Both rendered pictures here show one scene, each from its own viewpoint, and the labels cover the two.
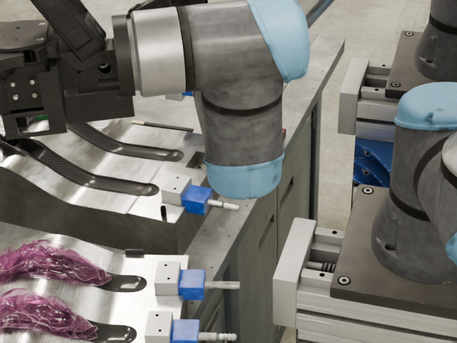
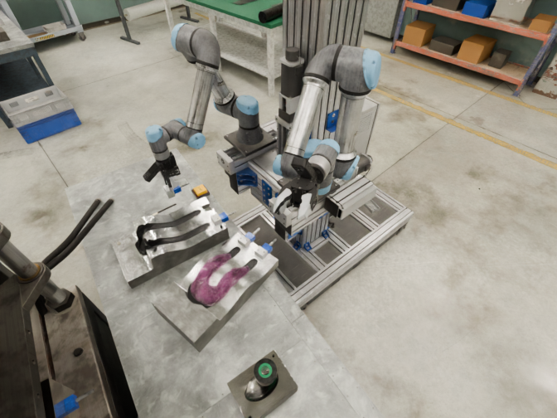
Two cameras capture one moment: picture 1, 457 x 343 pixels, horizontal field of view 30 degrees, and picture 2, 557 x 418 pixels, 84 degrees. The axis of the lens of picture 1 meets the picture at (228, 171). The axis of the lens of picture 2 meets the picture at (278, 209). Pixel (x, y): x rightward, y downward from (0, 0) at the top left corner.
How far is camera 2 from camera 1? 0.88 m
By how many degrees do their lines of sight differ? 43
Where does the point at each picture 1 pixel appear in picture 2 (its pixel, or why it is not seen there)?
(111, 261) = (223, 250)
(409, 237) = not seen: hidden behind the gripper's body
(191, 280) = (249, 236)
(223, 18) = (328, 151)
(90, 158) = (175, 231)
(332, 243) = not seen: hidden behind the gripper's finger
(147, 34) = (323, 164)
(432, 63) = (249, 140)
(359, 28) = (112, 144)
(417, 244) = not seen: hidden behind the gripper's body
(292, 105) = (192, 177)
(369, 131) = (239, 169)
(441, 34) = (249, 131)
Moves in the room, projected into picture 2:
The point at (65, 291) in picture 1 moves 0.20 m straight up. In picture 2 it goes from (229, 265) to (223, 238)
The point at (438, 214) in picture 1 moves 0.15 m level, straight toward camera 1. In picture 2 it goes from (336, 171) to (364, 190)
